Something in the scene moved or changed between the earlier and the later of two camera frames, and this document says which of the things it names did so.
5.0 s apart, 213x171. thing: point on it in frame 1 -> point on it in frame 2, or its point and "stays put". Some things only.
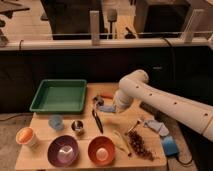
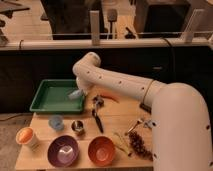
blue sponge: x=107 y=108 -> x=76 y=94
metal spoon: x=137 y=122 stays put
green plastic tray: x=60 y=96 stays put
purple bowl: x=62 y=151 stays put
